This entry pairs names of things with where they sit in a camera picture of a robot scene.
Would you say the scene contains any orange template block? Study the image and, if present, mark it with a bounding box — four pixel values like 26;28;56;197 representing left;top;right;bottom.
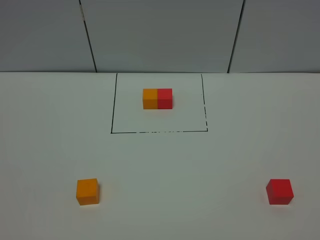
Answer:
142;88;158;110

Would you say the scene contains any red template block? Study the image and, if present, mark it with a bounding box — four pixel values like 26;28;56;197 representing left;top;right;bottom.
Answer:
157;88;173;109

